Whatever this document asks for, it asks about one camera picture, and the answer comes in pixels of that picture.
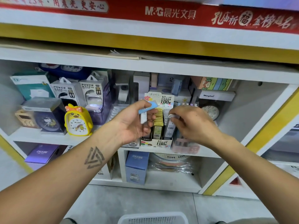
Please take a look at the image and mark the yellow alarm clock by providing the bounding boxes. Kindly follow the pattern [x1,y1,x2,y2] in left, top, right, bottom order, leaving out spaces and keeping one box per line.
[64,103,94,137]

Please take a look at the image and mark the white plastic basket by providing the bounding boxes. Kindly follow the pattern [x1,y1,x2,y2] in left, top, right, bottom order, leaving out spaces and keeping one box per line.
[118,212,190,224]

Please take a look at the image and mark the white refill display box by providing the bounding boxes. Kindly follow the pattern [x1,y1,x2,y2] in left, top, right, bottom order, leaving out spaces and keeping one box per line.
[140,92,176,148]

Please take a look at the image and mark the flat cardboard sheets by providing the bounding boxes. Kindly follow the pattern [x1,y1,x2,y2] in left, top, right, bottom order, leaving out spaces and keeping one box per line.
[110,49,299,63]

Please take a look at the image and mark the blue printed box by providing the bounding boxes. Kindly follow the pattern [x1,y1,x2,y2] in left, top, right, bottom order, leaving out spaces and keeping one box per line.
[206,0,299,11]

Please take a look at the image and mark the small tan alarm clock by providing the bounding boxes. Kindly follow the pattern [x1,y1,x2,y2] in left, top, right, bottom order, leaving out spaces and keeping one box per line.
[15,108,38,129]

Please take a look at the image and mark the clear plastic tray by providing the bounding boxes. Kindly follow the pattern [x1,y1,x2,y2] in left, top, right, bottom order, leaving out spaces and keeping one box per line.
[108,102,141,148]

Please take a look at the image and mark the purple box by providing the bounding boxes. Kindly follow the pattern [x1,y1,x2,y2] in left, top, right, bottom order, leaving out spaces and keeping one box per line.
[24,143,60,171]

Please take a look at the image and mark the person's left hand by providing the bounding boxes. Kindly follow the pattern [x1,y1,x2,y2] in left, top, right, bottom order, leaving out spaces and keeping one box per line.
[112,100,157,145]

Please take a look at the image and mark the white long box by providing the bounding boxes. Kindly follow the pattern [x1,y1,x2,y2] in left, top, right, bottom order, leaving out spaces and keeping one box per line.
[192,89,236,102]

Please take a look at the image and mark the teal white box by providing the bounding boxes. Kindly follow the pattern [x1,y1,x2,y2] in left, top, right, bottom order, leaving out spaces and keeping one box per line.
[10,70,56,101]

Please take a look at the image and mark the white hanging accessory box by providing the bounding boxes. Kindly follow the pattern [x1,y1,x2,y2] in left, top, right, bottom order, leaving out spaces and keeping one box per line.
[79,71,110,110]
[50,77,87,108]

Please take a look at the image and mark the purple translucent container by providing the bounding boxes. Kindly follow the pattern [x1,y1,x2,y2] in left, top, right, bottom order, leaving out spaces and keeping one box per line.
[89,82,115,125]

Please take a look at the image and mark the pastel sticky notes pack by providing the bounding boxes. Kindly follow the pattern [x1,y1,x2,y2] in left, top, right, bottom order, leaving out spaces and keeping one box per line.
[192,76,239,91]

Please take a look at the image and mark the tape dispenser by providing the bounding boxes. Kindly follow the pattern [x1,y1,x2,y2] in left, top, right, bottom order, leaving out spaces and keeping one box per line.
[115,74,131,103]

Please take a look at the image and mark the white tall box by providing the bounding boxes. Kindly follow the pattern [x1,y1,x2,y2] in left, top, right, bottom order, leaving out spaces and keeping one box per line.
[133,71,151,101]

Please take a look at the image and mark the stack of wrapped discs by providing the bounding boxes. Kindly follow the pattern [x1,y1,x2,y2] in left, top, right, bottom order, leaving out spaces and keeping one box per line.
[150,154,197,175]

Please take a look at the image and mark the blue small carton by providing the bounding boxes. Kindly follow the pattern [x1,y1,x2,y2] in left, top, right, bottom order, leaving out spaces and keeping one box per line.
[125,152,151,186]

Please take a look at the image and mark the person's right forearm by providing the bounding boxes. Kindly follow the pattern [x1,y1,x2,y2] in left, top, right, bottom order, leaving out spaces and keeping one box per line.
[208,133,299,224]

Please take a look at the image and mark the large white cardboard box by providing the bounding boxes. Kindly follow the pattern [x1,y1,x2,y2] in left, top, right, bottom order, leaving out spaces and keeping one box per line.
[63,146,120,180]

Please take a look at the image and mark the white shelf with yellow trim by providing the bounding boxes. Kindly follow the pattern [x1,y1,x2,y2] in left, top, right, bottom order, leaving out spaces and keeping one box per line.
[0,0,299,199]

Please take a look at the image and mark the clear boxed dark clock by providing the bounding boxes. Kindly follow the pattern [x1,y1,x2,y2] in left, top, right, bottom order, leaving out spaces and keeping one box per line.
[22,97,67,135]

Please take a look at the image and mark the white round clock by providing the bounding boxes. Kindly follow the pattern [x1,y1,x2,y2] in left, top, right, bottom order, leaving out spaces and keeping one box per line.
[201,101,221,121]

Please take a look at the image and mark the person's left forearm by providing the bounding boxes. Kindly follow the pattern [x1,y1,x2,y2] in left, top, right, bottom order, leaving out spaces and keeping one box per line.
[0,130,127,224]

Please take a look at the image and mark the person's right hand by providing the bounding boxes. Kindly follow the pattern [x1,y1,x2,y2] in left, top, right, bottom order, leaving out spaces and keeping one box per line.
[168,105,220,147]

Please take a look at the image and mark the red white flat box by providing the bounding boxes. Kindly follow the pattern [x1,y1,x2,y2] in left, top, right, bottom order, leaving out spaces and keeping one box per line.
[229,177,244,186]

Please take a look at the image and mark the red banner strip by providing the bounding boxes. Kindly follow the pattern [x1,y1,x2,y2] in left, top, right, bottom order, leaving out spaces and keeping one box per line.
[0,0,299,35]

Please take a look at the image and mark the grey digital clock box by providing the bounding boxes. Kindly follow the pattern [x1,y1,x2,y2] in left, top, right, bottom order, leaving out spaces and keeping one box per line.
[156,73,185,95]

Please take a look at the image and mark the bundle of blue dark packets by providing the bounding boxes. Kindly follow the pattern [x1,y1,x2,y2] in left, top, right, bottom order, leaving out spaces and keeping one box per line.
[138,100,159,125]

